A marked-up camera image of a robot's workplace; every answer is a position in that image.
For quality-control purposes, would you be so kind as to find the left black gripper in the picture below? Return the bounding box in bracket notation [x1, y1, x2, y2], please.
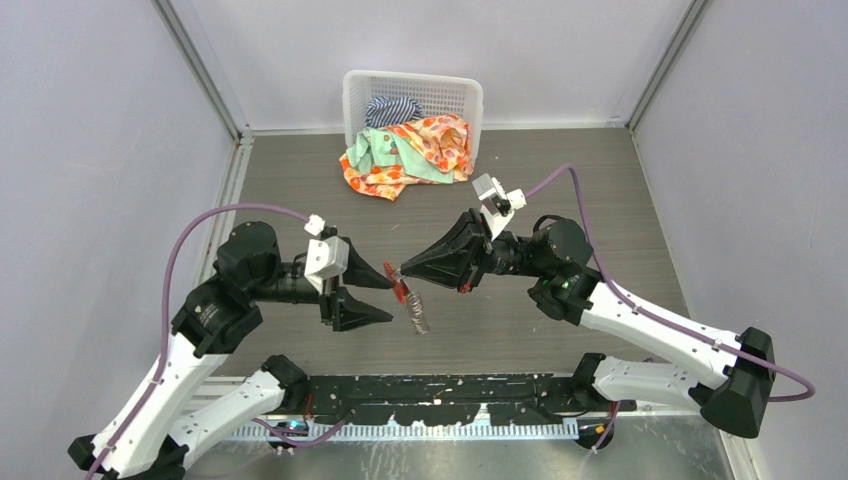
[253, 239, 396, 327]

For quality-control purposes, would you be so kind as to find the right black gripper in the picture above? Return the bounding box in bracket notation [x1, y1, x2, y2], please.
[400, 207, 548, 293]

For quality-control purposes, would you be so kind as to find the metal keyring holder red handle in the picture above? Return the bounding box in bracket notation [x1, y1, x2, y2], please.
[383, 261, 430, 335]

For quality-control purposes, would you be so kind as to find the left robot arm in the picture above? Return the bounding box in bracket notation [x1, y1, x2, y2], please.
[68, 221, 392, 479]

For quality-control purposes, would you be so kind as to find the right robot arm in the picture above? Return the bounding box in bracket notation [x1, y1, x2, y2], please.
[400, 209, 776, 439]

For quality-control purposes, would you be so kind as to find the orange floral cloth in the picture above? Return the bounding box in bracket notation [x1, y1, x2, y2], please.
[339, 114, 474, 202]

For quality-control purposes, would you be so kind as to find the mint green cloth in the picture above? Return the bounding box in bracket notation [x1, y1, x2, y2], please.
[345, 127, 455, 184]

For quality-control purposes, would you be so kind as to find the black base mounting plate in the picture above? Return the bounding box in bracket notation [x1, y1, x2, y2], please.
[269, 373, 609, 427]

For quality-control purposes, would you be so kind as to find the white plastic laundry basket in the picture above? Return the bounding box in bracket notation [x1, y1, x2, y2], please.
[342, 70, 484, 158]

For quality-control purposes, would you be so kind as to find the blue striped cloth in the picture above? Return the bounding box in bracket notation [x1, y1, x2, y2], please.
[365, 96, 423, 128]

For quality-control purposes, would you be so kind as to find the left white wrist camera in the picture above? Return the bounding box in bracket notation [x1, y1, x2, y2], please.
[304, 214, 350, 294]

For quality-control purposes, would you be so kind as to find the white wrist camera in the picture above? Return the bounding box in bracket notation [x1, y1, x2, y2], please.
[472, 174, 527, 240]
[304, 214, 350, 294]

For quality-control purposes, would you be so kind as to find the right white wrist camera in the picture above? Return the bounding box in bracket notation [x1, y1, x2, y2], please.
[472, 174, 527, 240]

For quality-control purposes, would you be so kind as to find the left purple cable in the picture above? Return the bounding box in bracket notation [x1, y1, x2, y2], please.
[82, 203, 360, 480]

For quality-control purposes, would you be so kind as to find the purple cable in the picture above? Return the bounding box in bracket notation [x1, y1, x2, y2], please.
[82, 203, 360, 480]
[524, 163, 817, 452]

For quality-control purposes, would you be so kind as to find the white slotted cable duct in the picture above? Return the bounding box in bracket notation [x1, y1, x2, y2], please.
[224, 418, 579, 442]

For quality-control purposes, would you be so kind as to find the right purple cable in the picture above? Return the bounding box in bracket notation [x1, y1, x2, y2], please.
[524, 163, 817, 452]

